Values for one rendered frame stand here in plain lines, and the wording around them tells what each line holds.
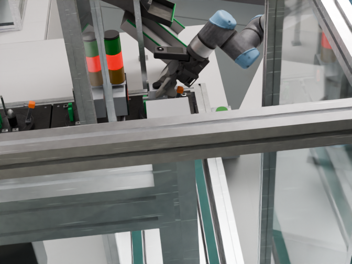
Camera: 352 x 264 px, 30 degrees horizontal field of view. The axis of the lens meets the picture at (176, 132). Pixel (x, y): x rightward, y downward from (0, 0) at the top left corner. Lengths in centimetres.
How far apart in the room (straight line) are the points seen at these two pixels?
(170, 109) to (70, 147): 34
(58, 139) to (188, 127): 12
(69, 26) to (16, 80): 159
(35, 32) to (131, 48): 47
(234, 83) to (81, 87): 286
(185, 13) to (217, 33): 275
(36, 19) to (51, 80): 52
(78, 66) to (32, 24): 191
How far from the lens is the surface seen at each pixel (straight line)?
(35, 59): 286
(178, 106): 91
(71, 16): 116
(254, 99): 250
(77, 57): 121
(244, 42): 208
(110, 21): 479
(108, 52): 187
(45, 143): 60
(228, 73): 415
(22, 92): 268
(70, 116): 225
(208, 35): 208
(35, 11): 323
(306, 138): 61
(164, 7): 241
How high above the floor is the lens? 237
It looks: 40 degrees down
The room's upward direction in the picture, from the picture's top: 4 degrees counter-clockwise
